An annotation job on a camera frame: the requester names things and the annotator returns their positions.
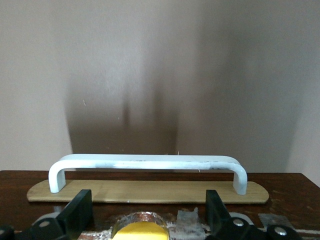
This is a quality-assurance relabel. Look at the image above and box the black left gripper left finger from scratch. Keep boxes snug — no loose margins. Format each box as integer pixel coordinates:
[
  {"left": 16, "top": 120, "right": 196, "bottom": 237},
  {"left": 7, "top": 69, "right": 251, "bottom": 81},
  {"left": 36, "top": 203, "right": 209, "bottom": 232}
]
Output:
[{"left": 32, "top": 189, "right": 94, "bottom": 240}]

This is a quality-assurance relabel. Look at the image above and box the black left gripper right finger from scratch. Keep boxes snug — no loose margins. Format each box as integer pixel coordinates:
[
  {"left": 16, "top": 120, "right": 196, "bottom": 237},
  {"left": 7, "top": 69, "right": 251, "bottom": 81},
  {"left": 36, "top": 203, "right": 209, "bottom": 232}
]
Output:
[{"left": 205, "top": 189, "right": 261, "bottom": 240}]

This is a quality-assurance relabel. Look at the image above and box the yellow wooden block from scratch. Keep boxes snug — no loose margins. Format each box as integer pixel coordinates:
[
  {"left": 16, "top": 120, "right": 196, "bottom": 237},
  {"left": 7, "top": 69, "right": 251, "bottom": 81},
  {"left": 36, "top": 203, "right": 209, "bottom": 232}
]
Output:
[{"left": 112, "top": 221, "right": 171, "bottom": 240}]

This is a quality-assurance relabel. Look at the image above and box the wooden drawer with white handle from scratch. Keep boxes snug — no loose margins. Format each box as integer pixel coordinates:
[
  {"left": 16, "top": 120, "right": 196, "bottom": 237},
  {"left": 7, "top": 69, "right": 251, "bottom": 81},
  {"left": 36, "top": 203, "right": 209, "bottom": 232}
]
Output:
[{"left": 0, "top": 153, "right": 320, "bottom": 240}]

